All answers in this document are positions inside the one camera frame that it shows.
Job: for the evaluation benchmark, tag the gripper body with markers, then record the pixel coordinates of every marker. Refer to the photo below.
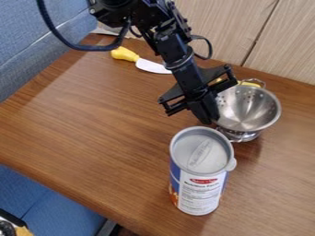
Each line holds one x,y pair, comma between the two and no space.
189,80

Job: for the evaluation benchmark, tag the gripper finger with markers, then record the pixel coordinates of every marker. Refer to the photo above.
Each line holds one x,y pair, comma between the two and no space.
205,111

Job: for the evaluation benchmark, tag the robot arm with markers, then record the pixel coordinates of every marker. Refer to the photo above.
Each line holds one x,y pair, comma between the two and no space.
164,33

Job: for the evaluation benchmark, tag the silver strainer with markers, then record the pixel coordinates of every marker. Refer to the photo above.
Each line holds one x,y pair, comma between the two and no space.
248,108

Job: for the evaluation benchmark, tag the yellow toy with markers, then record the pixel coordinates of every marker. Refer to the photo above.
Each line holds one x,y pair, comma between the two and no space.
251,83

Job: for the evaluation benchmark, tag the white and blue can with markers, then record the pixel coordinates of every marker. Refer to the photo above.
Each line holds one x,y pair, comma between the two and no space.
201,172

